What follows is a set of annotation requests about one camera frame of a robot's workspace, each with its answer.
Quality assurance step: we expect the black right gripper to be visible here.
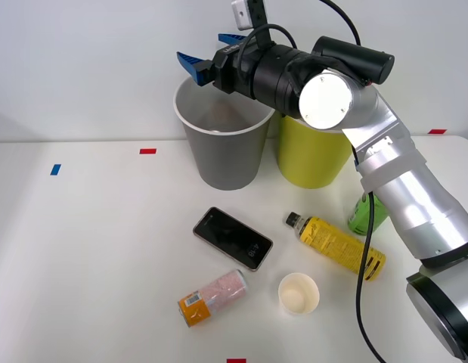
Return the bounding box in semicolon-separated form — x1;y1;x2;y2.
176;33;258;99

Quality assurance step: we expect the grey plastic waste bin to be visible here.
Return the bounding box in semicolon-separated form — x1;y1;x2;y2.
172;75;276;191

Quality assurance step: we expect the yellow-green plastic waste bin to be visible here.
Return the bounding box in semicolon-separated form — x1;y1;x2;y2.
275;111;354;189

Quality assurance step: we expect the black smartphone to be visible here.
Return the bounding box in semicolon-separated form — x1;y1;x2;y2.
192;206;274;272

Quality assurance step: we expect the green label plastic bottle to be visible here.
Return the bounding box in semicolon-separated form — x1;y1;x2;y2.
346;192;389;236

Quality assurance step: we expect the yellow label plastic bottle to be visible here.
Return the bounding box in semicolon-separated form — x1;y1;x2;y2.
285;211;387;283

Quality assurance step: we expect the pink and orange drink can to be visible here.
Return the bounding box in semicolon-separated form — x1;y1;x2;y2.
176;268;249;328

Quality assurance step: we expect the white paper cup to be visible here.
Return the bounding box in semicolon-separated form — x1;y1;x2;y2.
277;272;321;315

